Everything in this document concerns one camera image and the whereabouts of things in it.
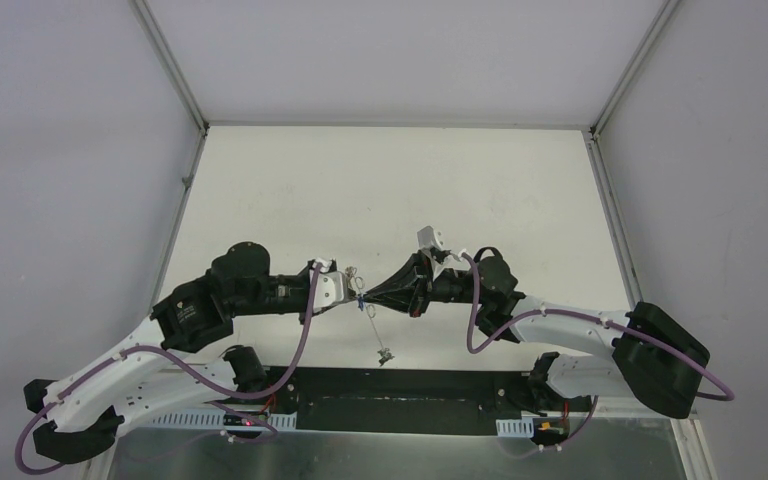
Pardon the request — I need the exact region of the circuit board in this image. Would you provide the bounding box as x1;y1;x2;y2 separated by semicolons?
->
532;418;570;447
223;411;268;428

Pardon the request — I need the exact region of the right white cable duct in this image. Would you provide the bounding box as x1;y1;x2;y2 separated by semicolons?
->
495;417;534;439

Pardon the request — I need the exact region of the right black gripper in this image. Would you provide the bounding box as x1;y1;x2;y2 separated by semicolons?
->
363;249;487;319

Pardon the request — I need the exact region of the left circuit board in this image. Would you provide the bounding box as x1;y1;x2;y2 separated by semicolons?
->
223;411;268;428

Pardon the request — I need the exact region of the left white cable duct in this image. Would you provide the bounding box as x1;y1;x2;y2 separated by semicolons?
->
142;408;297;432

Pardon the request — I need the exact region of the black key tag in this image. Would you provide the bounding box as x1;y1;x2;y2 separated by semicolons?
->
377;347;395;367

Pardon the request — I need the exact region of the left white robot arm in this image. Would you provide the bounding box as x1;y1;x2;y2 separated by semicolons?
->
15;242;357;468

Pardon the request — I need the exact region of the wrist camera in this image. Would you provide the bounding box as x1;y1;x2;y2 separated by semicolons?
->
417;225;464;267
310;258;349;315

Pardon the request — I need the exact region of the aluminium frame rail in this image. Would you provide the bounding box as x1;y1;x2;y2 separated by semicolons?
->
100;368;698;420

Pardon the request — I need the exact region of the right circuit board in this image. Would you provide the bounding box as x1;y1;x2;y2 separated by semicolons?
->
532;418;570;447

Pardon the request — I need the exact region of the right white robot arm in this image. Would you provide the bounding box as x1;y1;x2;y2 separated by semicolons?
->
362;246;712;419

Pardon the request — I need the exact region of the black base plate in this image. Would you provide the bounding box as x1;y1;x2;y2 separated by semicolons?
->
271;367;592;436

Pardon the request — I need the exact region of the metal crescent keyring plate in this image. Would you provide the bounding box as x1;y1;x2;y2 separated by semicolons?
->
345;266;388;351

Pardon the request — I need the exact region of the white cable duct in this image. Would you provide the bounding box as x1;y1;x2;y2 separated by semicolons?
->
142;408;297;432
495;417;534;439

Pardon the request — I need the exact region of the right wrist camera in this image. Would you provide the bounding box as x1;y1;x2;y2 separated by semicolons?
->
417;225;464;267

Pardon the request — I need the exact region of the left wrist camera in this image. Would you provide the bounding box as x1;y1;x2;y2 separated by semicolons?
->
310;258;349;315

